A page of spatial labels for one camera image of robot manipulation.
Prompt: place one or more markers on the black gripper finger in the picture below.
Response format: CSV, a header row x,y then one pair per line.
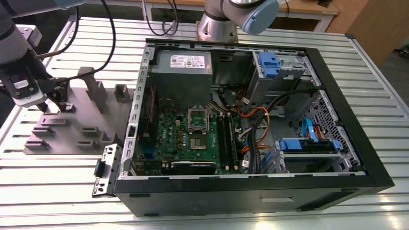
x,y
43,107
65,107

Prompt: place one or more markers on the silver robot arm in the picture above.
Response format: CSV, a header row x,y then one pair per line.
x,y
218,28

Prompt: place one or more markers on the grey parts rack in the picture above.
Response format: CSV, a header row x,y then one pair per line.
x,y
81,119

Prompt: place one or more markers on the blue VGA port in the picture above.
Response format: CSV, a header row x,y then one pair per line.
x,y
150,153

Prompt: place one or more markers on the green motherboard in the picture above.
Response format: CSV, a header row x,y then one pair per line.
x,y
171,130

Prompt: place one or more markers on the grey power supply unit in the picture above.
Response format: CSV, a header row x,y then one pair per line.
x,y
179,88

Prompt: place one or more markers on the black graphics card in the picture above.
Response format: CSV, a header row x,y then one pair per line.
x,y
193,166

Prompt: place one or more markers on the black round cooler fan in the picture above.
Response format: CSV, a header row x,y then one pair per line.
x,y
229,97

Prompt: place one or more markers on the black RAM slot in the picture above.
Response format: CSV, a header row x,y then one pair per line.
x,y
225,143
233,143

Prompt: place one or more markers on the black PC case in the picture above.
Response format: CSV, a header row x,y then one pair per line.
x,y
225,198

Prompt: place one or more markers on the blue plastic disk carrier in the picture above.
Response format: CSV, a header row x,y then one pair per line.
x,y
270,63

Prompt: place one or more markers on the grey metal drive cage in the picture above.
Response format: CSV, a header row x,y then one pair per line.
x,y
282,82

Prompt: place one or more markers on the hard disk in blue carrier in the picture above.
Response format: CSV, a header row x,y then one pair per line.
x,y
291,145

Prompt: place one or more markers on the grey metal disk bay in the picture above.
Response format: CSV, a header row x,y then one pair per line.
x,y
308,157

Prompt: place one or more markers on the wooden desk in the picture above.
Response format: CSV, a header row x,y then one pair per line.
x,y
315,9

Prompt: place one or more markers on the wooden cabinet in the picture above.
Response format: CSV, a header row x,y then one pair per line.
x,y
371,28

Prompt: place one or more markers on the black chair base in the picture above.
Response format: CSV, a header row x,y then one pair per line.
x,y
403,50

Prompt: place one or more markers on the grey metal retainer bracket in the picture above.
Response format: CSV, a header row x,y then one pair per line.
x,y
110,153

